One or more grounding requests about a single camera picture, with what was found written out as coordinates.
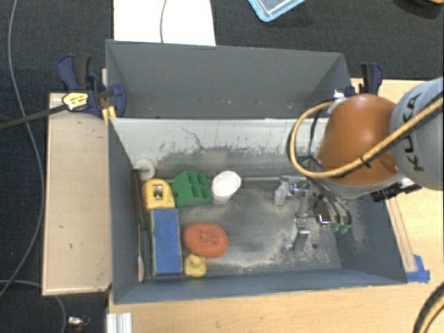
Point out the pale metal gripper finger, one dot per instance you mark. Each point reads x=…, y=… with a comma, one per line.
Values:
x=301, y=238
x=282, y=191

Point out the grey metal bin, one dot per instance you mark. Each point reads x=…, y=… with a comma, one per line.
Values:
x=263, y=227

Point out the white cup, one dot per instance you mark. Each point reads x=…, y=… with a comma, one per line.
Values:
x=225, y=184

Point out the orange-red round disc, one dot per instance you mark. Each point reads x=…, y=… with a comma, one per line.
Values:
x=205, y=239

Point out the green toy crate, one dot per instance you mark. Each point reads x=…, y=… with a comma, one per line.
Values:
x=190, y=189

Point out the yellow rubber duck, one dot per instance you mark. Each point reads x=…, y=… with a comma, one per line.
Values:
x=195, y=266

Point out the yellow tape measure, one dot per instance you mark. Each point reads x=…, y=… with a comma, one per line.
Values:
x=157, y=194

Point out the blue sponge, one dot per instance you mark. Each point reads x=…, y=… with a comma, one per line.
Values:
x=166, y=241

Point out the white tape roll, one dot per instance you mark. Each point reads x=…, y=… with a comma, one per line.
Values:
x=145, y=166

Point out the pale wood board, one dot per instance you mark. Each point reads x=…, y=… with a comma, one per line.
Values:
x=76, y=200

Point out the black cylinder on white bracket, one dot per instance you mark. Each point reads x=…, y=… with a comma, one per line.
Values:
x=388, y=193

